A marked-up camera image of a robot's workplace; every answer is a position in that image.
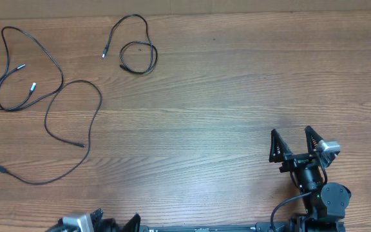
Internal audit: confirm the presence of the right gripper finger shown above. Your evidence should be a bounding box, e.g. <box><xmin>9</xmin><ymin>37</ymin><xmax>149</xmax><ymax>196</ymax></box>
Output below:
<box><xmin>305</xmin><ymin>126</ymin><xmax>323</xmax><ymax>151</ymax></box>
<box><xmin>269</xmin><ymin>128</ymin><xmax>293</xmax><ymax>163</ymax></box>

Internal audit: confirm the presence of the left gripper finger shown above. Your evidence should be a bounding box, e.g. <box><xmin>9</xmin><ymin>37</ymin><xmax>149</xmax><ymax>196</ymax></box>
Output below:
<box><xmin>122</xmin><ymin>213</ymin><xmax>141</xmax><ymax>232</ymax></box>
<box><xmin>90</xmin><ymin>208</ymin><xmax>103</xmax><ymax>222</ymax></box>

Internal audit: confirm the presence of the black USB cable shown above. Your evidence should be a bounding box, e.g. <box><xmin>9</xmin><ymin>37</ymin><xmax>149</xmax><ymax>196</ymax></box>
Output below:
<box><xmin>101</xmin><ymin>14</ymin><xmax>158</xmax><ymax>75</ymax></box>
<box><xmin>0</xmin><ymin>79</ymin><xmax>104</xmax><ymax>186</ymax></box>

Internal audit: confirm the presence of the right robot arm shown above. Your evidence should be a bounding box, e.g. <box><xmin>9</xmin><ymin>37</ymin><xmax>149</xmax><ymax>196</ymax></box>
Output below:
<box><xmin>268</xmin><ymin>126</ymin><xmax>352</xmax><ymax>232</ymax></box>

